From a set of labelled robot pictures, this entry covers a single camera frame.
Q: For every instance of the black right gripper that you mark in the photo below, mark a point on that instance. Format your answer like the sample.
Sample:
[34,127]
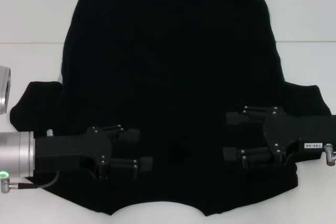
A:
[302,132]

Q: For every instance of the black t-shirt with FREE print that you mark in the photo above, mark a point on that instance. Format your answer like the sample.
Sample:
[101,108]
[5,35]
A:
[168,64]

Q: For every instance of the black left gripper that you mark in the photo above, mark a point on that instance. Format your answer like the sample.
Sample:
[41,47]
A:
[65,150]

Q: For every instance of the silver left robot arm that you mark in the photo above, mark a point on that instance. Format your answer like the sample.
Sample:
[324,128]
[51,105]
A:
[15,153]

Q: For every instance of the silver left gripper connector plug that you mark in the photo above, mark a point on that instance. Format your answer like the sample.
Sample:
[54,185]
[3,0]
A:
[50,132]

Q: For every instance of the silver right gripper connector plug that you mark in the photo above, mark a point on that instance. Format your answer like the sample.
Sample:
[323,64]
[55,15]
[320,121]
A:
[330,154]

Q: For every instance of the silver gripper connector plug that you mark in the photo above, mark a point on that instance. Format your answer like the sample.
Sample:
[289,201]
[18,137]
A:
[330,154]
[50,132]

